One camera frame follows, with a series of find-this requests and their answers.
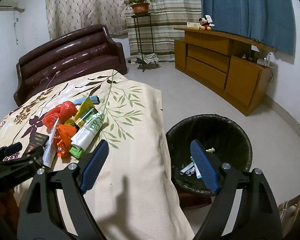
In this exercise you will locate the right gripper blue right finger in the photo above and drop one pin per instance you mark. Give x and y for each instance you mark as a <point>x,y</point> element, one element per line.
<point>205,167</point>

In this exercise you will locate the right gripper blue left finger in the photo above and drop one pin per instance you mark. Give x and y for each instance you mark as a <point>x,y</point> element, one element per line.
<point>91,165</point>

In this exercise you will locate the white teal toothpaste tube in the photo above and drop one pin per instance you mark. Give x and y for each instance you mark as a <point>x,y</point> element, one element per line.
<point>191,169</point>

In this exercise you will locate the white green plastic bag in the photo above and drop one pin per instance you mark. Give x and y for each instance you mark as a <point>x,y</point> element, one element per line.
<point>82,139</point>

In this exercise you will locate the orange plastic bag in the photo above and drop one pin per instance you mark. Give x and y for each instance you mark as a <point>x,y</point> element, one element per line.
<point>62,139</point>

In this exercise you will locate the dark brown box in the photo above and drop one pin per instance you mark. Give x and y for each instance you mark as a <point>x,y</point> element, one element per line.
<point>36,140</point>

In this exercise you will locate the white green plastic wrapper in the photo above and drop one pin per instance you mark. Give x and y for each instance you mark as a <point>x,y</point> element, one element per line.
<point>211,150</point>

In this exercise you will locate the floral beige tablecloth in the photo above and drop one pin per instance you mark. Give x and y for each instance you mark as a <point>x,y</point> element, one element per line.
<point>105,172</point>

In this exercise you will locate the green battery pack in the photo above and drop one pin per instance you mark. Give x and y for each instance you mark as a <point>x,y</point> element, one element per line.
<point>83,118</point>

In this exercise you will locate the red plastic bag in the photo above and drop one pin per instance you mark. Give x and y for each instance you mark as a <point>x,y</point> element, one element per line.
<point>63,112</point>

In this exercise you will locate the yellow snack wrapper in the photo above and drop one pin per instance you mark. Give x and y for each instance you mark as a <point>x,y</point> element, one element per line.
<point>83,108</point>

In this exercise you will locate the light blue wrapper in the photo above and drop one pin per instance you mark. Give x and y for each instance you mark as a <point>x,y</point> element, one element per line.
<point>94,99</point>

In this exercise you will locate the wooden tv cabinet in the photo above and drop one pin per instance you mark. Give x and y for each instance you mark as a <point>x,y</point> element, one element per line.
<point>224,63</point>

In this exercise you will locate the wicker basket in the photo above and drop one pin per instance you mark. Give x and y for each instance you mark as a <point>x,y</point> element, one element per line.
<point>289,212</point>

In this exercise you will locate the checkered cloth on stand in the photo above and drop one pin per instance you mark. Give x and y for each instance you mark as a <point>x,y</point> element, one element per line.
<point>147,58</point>

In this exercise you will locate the black metal plant stand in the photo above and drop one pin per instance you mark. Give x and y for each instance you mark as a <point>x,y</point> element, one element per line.
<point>139,40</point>

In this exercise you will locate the dark brown leather sofa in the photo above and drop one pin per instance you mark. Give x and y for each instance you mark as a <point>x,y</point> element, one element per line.
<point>75,54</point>

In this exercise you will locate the white wifi router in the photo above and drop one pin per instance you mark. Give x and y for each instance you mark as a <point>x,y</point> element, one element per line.
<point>268,61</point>

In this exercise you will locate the mickey mouse plush toy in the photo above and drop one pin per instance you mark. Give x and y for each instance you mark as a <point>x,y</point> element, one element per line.
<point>204,24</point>

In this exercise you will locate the small white box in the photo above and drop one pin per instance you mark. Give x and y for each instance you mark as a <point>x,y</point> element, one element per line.
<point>193,25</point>

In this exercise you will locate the striped curtain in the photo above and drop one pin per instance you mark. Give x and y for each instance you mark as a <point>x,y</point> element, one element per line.
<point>167,16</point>

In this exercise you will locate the blue curtain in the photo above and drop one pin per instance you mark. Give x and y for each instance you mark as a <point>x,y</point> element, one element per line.
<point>270,22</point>

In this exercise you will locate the potted green plant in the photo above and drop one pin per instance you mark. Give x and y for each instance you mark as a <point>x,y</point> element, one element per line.
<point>139,7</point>

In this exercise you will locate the beige patterned curtain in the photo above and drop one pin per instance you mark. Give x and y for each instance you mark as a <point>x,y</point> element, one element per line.
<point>65,16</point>

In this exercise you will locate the white air conditioner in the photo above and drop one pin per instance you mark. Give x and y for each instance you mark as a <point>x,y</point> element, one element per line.
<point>11,5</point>

